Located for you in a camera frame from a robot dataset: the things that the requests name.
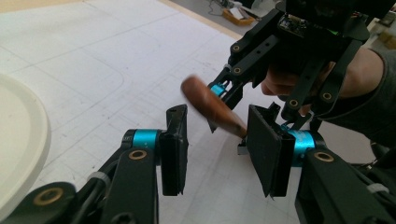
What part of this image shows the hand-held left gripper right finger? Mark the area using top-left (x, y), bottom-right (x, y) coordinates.
top-left (246, 104), bottom-right (297, 199)

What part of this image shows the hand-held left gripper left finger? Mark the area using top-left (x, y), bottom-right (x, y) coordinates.
top-left (158, 104), bottom-right (191, 197)

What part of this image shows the white grid mat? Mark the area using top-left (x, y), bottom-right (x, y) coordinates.
top-left (0, 0), bottom-right (316, 224)

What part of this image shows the white utensil rack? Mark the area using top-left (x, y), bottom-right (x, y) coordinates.
top-left (0, 72), bottom-right (52, 215)

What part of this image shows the yellow container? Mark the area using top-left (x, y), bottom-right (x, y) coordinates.
top-left (221, 7), bottom-right (257, 27)

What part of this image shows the steel spoon with wooden handle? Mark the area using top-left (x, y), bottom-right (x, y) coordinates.
top-left (180, 75), bottom-right (250, 156)

